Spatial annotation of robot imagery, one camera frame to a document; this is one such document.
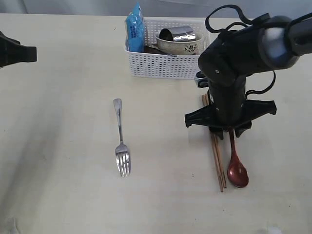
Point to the white perforated plastic basket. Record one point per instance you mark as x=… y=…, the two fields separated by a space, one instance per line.
x=166 y=66

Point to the wooden chopstick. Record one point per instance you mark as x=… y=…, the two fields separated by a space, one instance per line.
x=220 y=162
x=213 y=143

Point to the dark flat plate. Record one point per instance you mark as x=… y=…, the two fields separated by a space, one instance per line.
x=151 y=50

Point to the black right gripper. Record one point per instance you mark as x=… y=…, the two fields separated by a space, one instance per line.
x=229 y=109

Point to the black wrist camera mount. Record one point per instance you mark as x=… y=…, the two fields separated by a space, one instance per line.
x=201 y=80

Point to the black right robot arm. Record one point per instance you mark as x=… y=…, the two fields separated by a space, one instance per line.
x=264 y=44

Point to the silver metal knife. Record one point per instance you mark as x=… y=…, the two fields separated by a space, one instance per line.
x=155 y=46

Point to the silver metal fork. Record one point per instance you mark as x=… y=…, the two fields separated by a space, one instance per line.
x=122 y=152

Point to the blue snack packet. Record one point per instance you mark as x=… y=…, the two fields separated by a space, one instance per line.
x=135 y=30

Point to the shiny steel cup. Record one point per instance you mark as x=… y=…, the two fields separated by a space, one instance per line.
x=178 y=34

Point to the brown wooden spoon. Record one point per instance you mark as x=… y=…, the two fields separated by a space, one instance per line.
x=236 y=172

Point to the floral ceramic bowl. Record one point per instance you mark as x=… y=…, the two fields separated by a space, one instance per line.
x=182 y=48

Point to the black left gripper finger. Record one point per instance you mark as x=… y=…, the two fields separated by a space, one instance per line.
x=12 y=52

